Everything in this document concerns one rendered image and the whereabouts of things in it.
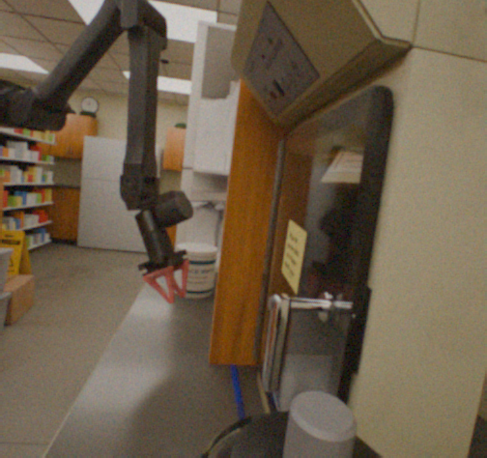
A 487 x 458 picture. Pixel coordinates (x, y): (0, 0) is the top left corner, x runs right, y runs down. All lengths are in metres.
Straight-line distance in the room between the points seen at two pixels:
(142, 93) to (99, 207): 4.72
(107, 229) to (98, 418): 4.90
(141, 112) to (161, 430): 0.58
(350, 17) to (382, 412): 0.30
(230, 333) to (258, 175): 0.32
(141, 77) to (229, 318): 0.53
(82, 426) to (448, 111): 0.57
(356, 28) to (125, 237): 5.18
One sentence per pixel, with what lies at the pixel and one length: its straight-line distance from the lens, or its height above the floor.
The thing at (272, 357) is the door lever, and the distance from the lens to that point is 0.30.
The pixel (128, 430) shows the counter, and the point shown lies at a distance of 0.55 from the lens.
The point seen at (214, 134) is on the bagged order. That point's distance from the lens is 1.62.
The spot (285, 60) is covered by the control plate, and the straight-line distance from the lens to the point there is 0.38.
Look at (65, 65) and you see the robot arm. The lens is 0.90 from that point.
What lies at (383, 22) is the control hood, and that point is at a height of 1.42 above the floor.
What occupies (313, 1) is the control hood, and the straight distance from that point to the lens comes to 0.29.
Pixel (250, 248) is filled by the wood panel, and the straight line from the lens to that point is 0.59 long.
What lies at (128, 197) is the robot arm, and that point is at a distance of 0.69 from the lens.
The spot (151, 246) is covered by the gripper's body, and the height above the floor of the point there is 1.15.
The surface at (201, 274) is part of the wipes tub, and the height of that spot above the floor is 1.02.
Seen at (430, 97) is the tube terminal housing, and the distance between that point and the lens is 0.26.
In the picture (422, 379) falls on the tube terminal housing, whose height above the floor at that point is 1.17.
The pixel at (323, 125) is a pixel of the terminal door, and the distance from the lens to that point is 0.36.
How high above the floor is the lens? 1.30
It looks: 5 degrees down
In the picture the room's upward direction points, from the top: 7 degrees clockwise
